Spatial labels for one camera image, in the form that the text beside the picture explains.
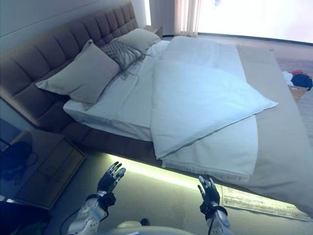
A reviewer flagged white duvet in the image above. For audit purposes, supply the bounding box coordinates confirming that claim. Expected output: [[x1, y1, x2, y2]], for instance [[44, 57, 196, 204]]
[[150, 36, 279, 160]]

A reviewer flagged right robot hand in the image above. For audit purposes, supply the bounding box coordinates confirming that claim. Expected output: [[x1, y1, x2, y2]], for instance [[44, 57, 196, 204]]
[[197, 175, 221, 209]]

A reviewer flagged silver left robot leg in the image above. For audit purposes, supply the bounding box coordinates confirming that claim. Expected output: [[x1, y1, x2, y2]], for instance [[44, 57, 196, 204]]
[[117, 218, 150, 230]]

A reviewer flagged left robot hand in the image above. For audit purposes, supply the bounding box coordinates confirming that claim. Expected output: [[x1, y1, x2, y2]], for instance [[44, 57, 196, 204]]
[[96, 161, 127, 196]]

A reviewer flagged large beige pillow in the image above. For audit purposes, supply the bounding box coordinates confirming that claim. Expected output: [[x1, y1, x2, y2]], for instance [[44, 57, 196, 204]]
[[35, 39, 120, 106]]

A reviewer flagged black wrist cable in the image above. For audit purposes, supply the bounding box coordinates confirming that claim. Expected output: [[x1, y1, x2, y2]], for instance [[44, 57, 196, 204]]
[[207, 214, 216, 235], [60, 212, 83, 235]]

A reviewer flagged wooden nightstand with drawers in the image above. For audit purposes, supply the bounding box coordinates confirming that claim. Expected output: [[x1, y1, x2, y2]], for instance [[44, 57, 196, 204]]
[[14, 136, 86, 209]]

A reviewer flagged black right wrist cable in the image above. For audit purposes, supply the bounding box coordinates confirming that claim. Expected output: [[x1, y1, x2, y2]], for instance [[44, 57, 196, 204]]
[[207, 214, 216, 235]]

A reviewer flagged woven cushion with fringe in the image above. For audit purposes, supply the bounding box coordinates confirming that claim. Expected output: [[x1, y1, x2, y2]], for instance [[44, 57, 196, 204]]
[[100, 40, 155, 81]]

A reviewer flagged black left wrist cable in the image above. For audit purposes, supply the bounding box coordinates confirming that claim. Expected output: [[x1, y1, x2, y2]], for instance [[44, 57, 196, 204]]
[[60, 212, 83, 235]]

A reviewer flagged beige bed runner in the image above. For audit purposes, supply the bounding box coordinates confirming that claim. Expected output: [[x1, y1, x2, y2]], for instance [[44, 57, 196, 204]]
[[236, 45, 313, 218]]

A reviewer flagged white fitted bed sheet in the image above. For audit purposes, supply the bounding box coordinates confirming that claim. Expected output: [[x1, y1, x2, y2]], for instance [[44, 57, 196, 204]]
[[63, 40, 171, 142]]

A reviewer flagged silver robot torso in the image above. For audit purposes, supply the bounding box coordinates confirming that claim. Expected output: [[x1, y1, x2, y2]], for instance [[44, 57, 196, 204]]
[[97, 225, 211, 235]]

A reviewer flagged cardboard box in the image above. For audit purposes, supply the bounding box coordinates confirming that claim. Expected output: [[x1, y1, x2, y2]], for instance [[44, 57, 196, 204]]
[[288, 84, 308, 104]]

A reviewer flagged white printed paper sheet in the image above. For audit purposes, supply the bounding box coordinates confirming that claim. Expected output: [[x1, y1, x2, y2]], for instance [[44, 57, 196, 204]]
[[221, 185, 311, 221]]

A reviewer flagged sheer pinkish curtain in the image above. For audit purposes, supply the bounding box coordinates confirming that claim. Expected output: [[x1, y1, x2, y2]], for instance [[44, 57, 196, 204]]
[[175, 0, 202, 37]]

